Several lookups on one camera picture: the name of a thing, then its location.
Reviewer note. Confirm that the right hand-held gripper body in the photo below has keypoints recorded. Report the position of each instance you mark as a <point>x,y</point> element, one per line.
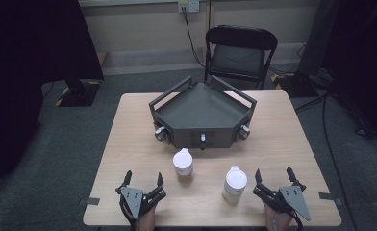
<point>289,199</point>

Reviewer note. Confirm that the white-lidded jar pale contents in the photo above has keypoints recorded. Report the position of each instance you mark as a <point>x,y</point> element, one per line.
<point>235,180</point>

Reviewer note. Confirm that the black folding chair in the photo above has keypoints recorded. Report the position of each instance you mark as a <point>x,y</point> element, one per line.
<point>239,56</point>

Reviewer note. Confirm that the dark curtain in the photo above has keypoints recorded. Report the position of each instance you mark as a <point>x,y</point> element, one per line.
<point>23,64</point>
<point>363,48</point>

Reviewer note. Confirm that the person's right hand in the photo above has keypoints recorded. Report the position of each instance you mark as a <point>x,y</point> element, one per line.
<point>281,221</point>

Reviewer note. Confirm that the white wall socket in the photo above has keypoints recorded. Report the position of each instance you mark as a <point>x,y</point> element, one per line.
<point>188,5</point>

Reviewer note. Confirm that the white-lidded jar brown contents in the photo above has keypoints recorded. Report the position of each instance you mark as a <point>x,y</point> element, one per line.
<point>182,162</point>

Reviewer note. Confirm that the dark grey corner tray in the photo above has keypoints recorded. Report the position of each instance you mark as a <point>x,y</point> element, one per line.
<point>202,107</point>

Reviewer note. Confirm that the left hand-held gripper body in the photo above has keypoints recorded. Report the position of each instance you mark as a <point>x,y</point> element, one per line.
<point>132,197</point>

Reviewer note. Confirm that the grey tape piece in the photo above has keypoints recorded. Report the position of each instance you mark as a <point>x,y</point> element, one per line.
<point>329,196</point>
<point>92,201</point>

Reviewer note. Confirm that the person's left hand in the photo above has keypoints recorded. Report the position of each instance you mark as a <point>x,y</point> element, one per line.
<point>147,221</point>

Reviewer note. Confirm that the black stand base striped tape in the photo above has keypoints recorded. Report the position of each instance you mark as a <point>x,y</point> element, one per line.
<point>80,93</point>
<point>294,84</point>

